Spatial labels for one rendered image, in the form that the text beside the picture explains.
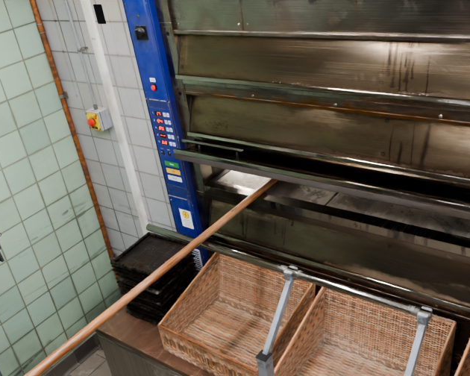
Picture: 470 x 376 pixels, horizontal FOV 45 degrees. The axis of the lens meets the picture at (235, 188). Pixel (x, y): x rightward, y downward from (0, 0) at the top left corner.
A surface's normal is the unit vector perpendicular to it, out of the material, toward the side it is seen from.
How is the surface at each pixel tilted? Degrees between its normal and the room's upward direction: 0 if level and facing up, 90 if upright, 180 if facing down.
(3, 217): 90
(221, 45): 70
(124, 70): 90
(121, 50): 90
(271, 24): 90
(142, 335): 0
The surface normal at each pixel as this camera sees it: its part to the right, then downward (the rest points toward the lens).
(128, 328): -0.15, -0.87
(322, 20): -0.59, 0.46
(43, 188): 0.80, 0.18
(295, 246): -0.61, 0.14
